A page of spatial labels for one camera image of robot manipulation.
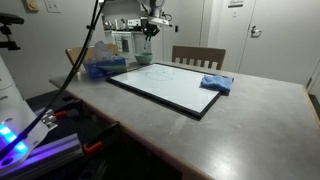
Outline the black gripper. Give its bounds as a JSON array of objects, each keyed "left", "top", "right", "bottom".
[{"left": 141, "top": 22, "right": 161, "bottom": 42}]

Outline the green and white marker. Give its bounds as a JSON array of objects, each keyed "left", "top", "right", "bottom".
[{"left": 143, "top": 34, "right": 150, "bottom": 51}]

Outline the mint-green bowl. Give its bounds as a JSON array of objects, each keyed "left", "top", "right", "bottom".
[{"left": 133, "top": 52, "right": 154, "bottom": 66}]

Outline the black-framed whiteboard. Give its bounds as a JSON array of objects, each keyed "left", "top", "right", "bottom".
[{"left": 105, "top": 62, "right": 234, "bottom": 120}]

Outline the white kitchen stove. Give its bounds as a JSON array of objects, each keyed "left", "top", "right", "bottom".
[{"left": 111, "top": 30, "right": 134, "bottom": 60}]

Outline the white tissue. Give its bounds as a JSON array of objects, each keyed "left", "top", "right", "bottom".
[{"left": 94, "top": 40, "right": 116, "bottom": 63}]

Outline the brown wooden chair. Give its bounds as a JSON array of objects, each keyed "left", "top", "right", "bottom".
[{"left": 171, "top": 45, "right": 227, "bottom": 71}]

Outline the blue tissue box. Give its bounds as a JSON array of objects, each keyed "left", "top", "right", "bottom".
[{"left": 82, "top": 55, "right": 129, "bottom": 80}]

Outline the light wooden chair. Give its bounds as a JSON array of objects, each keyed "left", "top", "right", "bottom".
[{"left": 65, "top": 44, "right": 120, "bottom": 74}]

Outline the blue cloth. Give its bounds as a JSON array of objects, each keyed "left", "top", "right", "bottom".
[{"left": 199, "top": 74, "right": 234, "bottom": 97}]

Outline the beige round thermostat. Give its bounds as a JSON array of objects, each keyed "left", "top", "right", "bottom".
[{"left": 22, "top": 0, "right": 40, "bottom": 14}]

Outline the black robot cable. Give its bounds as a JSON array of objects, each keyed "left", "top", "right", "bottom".
[{"left": 0, "top": 0, "right": 108, "bottom": 161}]

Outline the white wall switch plate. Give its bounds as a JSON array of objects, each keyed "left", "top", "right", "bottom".
[{"left": 44, "top": 0, "right": 62, "bottom": 14}]

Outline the silver lever door handle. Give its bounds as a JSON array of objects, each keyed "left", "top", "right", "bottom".
[{"left": 249, "top": 24, "right": 263, "bottom": 38}]

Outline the black clamp with orange handle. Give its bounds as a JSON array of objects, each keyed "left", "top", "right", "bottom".
[
  {"left": 53, "top": 99, "right": 83, "bottom": 122},
  {"left": 82, "top": 121, "right": 121, "bottom": 155}
]

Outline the white door with lever handle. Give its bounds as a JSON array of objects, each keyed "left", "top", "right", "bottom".
[{"left": 238, "top": 0, "right": 320, "bottom": 86}]

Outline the black camera on mount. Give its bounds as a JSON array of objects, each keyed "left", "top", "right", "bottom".
[{"left": 0, "top": 13, "right": 25, "bottom": 52}]

